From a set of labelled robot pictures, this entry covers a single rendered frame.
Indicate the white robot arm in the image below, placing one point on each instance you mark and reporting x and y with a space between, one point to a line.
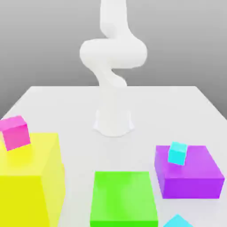
113 53

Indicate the small cyan cube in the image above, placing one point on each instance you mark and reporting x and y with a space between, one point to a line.
177 154
177 222

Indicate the small pink cube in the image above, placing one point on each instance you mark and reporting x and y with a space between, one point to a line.
16 133

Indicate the large green box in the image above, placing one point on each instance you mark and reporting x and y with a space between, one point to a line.
123 196

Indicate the large purple box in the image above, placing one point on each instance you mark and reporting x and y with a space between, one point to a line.
193 179

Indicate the large yellow box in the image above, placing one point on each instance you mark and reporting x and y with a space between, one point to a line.
24 186

